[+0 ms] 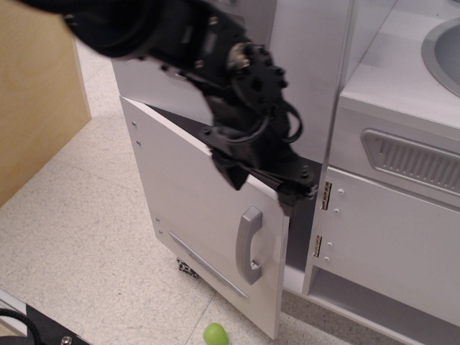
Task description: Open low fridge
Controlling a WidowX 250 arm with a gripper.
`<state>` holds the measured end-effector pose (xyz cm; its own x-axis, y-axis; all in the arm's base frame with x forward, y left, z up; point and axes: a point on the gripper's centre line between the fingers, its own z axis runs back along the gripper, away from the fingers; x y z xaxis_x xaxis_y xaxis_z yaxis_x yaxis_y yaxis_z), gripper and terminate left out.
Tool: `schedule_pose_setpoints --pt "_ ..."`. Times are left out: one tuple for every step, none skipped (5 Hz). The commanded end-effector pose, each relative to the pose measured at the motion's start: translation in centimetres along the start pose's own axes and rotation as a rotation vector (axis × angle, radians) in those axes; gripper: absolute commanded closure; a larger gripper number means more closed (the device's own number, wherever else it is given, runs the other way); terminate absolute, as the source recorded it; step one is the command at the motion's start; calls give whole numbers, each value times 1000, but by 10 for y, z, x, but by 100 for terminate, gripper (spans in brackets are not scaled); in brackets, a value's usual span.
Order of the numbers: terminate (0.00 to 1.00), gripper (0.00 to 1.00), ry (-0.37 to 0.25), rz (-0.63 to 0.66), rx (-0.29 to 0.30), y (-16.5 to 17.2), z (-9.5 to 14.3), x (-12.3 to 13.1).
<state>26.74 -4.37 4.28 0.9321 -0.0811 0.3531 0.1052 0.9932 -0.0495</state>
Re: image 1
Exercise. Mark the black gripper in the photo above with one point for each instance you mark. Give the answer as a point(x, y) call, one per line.
point(263, 151)

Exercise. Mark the silver fridge door handle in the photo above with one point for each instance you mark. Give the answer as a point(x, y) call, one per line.
point(250, 223)

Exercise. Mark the white fridge door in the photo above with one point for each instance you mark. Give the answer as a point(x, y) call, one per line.
point(196, 214)

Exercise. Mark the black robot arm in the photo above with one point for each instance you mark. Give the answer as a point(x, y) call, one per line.
point(237, 78)

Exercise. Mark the white toy fridge cabinet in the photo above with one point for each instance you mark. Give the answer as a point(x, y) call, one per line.
point(306, 38)

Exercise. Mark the upper brass hinge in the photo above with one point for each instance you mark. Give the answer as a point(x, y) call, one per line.
point(326, 196)

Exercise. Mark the brass hinge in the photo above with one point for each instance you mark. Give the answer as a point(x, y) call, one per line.
point(326, 196)
point(317, 246)

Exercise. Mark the lower brass hinge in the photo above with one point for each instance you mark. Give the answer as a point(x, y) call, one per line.
point(317, 246)

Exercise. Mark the aluminium profile foot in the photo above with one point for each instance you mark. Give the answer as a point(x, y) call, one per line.
point(184, 267)

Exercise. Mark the white toy kitchen counter unit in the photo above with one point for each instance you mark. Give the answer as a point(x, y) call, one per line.
point(389, 255)

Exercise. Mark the green toy ball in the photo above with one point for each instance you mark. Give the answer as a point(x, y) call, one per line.
point(215, 334)

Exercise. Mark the grey vent panel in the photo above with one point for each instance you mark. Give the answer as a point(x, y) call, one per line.
point(411, 160)

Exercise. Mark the grey toy sink basin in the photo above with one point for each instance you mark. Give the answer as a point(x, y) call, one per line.
point(440, 53)

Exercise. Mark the plywood panel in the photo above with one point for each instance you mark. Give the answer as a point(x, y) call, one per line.
point(43, 102)

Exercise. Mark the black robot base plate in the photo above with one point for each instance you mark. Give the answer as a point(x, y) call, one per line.
point(52, 332)

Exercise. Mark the aluminium extrusion rail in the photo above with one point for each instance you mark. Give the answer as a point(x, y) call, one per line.
point(11, 326)

